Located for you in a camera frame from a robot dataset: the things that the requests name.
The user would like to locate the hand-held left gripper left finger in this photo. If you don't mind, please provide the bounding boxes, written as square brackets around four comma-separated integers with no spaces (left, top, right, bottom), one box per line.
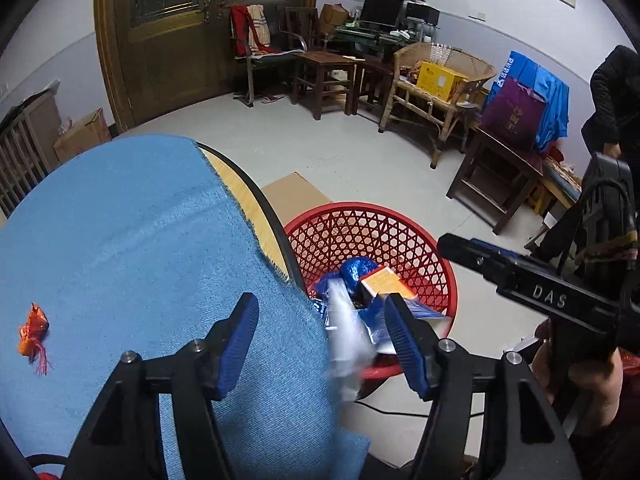
[62,292,261,480]

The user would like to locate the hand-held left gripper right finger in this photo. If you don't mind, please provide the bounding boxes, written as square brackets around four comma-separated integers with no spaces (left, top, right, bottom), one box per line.
[384,292,596,480]

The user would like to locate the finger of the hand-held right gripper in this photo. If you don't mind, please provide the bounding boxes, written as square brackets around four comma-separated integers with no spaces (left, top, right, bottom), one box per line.
[437,232,626,346]

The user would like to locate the white packet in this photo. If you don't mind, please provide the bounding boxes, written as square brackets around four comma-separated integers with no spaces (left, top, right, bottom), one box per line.
[322,280,378,403]

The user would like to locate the orange and white box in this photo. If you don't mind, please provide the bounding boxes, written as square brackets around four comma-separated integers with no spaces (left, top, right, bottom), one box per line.
[360,266,408,301]

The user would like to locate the red plastic mesh basket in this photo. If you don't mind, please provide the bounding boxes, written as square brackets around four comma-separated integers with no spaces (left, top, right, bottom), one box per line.
[284,201,458,381]

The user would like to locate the person's right hand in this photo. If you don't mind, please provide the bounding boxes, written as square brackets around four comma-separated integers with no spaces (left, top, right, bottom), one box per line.
[531,320,626,436]

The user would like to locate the blue shiny plastic bag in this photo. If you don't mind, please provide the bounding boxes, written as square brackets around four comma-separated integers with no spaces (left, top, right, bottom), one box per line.
[340,257,381,306]

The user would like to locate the dark wooden side table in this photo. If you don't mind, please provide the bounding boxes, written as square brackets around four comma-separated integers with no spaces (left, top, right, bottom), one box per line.
[446,127,546,236]

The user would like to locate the blue cloth bag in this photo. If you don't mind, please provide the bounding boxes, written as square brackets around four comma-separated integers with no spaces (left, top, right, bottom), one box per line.
[492,51,571,153]

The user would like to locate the purple gift bag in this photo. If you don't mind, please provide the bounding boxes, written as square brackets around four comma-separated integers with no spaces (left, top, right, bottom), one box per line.
[480,77,548,151]

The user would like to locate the blue tablecloth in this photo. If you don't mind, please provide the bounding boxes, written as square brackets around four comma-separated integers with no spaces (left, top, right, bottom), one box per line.
[0,135,371,480]

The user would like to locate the flat cardboard sheet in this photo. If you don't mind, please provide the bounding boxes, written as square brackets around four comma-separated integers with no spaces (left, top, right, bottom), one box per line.
[261,172,333,221]

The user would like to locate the orange foil wrapper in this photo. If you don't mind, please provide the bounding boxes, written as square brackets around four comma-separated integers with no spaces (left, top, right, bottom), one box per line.
[17,302,53,376]

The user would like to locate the yellow cardboard box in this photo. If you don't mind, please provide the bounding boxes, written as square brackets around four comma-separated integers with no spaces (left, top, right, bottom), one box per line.
[416,61,471,103]

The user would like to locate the wicker armchair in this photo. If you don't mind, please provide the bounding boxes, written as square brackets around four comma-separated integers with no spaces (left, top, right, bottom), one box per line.
[379,41,496,168]

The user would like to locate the brown cardboard box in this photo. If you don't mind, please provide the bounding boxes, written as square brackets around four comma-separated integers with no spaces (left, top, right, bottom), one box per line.
[53,108,112,163]

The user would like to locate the small black monitor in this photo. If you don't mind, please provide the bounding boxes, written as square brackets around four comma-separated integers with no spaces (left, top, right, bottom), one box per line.
[405,2,441,28]

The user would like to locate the dark wooden stool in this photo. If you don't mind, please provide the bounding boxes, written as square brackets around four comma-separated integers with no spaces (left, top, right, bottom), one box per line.
[352,57,396,116]

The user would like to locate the wooden double door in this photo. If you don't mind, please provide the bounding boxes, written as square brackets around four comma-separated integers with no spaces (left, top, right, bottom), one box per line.
[94,0,321,131]

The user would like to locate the wooden slatted crib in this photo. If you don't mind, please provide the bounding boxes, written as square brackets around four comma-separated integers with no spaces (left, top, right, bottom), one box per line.
[0,80,63,218]

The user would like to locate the dark wooden armchair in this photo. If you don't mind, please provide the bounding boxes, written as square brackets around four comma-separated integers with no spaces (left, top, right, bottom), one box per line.
[285,6,358,121]

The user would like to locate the cluttered computer desk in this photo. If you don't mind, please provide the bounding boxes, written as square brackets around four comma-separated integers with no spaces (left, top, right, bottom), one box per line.
[334,25,431,61]

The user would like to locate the large black monitor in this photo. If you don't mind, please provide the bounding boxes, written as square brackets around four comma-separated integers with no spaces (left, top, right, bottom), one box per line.
[360,0,406,31]

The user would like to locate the red and beige cloth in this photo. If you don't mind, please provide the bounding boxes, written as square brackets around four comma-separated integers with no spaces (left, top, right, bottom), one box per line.
[230,4,273,58]

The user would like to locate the small open cardboard box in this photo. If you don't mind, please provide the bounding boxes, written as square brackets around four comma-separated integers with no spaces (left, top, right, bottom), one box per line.
[319,3,350,36]

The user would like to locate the black floor cable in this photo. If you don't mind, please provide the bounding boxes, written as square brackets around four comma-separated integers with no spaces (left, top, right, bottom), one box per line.
[357,395,486,417]

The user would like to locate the metal frame chair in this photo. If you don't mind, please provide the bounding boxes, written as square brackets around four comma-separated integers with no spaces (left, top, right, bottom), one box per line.
[229,4,306,106]

